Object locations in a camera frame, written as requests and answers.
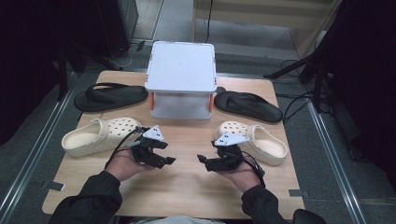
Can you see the person's left hand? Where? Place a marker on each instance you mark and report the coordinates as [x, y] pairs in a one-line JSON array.
[[123, 168]]

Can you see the black metal stand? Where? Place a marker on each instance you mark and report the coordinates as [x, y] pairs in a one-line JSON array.
[[62, 71]]

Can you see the dark curtain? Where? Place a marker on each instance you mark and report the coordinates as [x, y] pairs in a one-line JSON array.
[[25, 62], [367, 77]]

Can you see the person's grey trousers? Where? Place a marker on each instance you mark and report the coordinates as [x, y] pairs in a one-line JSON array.
[[174, 221]]

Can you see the grey tape strip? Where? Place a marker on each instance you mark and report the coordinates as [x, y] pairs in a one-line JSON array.
[[297, 193], [56, 186]]

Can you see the black flip-flop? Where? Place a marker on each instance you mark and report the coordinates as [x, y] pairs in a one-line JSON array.
[[109, 99], [249, 107]]

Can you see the cream clog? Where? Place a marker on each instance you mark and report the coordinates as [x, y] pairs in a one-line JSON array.
[[267, 146], [87, 137]]

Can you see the white shoe rack orange posts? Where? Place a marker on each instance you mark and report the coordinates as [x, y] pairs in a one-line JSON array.
[[180, 67]]

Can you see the black rounded object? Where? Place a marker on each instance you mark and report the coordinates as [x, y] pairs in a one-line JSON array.
[[308, 217]]

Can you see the black plug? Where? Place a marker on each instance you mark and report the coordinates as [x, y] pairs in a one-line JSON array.
[[140, 45]]

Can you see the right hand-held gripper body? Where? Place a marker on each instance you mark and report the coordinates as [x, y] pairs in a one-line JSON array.
[[232, 155]]

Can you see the dark cabinet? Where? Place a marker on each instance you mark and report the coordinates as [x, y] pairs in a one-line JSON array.
[[127, 18]]

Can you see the beige wooden frame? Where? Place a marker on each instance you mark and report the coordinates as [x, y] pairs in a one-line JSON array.
[[249, 15]]

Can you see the black tripod stand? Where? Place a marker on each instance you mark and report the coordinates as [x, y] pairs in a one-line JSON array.
[[289, 67]]

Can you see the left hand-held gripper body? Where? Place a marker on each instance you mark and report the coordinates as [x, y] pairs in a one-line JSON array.
[[146, 149]]

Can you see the person's right hand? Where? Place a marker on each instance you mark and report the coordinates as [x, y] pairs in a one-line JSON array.
[[244, 180]]

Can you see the metal floor rail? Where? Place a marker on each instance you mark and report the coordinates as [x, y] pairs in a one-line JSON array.
[[31, 161], [336, 168]]

